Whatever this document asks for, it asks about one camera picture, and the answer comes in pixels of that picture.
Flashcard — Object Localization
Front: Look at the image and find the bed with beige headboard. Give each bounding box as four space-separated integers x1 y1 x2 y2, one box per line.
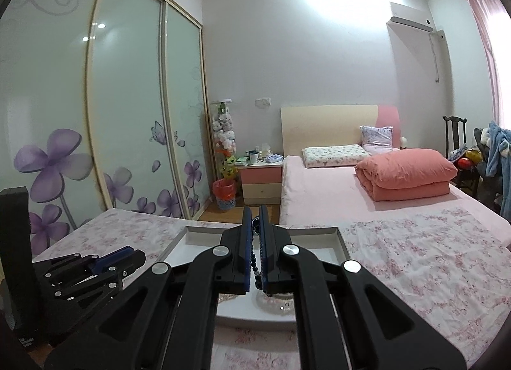
280 105 510 246

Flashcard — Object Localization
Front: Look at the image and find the white mug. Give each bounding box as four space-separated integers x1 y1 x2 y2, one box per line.
248 149 259 164

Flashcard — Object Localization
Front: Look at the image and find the black bead bracelet with pearl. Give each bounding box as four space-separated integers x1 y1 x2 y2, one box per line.
248 215 273 297

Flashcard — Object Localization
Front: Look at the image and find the lilac small pillow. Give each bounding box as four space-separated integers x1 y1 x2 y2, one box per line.
359 125 393 155

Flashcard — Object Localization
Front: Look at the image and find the white air conditioner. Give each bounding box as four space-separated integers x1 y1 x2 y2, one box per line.
390 2 436 33

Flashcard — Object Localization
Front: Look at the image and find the pink curtain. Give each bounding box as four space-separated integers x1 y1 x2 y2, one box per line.
465 0 510 129

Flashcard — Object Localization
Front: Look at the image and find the sliding glass wardrobe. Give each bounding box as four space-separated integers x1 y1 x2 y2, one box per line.
1 0 211 255

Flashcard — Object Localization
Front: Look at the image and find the pink beige nightstand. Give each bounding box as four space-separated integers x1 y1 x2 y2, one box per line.
238 161 283 205

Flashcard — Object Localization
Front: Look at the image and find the wall socket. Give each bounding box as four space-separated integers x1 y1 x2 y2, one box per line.
255 97 271 109

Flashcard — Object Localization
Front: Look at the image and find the grey cardboard tray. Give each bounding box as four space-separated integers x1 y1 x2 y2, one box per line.
161 223 353 333

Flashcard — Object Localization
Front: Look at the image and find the plush toy display tube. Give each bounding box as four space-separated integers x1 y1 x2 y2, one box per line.
210 98 236 179

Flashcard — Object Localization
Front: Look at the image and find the red waste bin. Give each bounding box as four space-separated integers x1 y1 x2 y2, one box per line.
212 179 236 211

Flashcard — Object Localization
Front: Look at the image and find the pink floral tablecloth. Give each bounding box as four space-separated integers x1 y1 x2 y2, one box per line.
42 207 510 366

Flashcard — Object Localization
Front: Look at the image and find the folded salmon duvet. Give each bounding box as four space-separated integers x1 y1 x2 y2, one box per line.
355 149 457 201

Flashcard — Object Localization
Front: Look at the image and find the floral white pillow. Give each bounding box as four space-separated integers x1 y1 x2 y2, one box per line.
302 144 371 168

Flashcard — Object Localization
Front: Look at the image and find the blue bathrobe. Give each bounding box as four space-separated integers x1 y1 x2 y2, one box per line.
486 121 511 221

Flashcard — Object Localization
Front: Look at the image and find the dark wooden chair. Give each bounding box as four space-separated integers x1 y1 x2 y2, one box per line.
443 116 480 198

